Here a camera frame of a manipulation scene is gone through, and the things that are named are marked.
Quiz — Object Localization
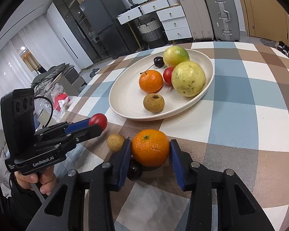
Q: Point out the brown longan with calyx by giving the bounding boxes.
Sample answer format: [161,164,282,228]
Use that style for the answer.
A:
[143,93,165,113]

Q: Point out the white drawer cabinet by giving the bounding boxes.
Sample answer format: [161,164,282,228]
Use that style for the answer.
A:
[117,0,192,41]

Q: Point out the red white plastic bag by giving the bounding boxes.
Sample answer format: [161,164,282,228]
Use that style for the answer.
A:
[50,84,70,112]

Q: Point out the orange mandarin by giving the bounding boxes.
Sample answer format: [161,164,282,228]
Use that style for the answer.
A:
[139,70,164,93]
[131,129,170,167]

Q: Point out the checkered tablecloth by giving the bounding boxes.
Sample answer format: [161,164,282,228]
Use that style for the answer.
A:
[55,42,289,230]

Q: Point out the person's left hand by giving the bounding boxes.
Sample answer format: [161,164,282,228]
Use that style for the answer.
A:
[14,166,57,195]

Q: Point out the yellow-green passion fruit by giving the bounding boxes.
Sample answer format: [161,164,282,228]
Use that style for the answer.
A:
[163,46,190,67]

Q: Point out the grey clothes pile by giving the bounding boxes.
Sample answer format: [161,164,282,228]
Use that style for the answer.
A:
[31,63,87,96]

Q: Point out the red cherry tomato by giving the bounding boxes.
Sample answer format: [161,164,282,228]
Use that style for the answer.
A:
[89,113,108,131]
[163,67,174,86]

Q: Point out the wooden door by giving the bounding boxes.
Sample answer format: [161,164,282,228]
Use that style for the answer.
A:
[240,0,289,44]

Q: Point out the yellow spotted passion fruit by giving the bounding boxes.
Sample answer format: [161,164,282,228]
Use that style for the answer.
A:
[171,61,206,97]

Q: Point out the dark cherry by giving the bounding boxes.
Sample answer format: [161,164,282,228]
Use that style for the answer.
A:
[153,56,165,68]
[127,157,143,181]

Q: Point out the grey slippers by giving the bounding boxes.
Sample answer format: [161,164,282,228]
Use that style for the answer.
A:
[89,68,101,78]

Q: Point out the tan longan fruit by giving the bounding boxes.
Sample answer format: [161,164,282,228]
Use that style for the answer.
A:
[107,134,125,152]

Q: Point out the cream oval plate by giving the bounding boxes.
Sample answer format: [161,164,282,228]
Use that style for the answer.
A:
[108,49,216,122]

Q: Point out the beige suitcase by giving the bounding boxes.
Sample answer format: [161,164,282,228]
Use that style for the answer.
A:
[179,0,214,41]

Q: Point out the silver aluminium suitcase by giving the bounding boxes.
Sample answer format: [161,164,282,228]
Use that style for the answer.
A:
[205,0,240,42]

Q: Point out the black refrigerator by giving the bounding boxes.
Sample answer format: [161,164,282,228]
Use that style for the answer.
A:
[80,0,139,59]

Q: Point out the woven laundry basket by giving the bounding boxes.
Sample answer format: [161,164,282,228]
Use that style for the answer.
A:
[137,18,167,49]

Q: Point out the white wardrobe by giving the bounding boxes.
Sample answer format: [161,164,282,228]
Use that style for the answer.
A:
[46,3,93,69]

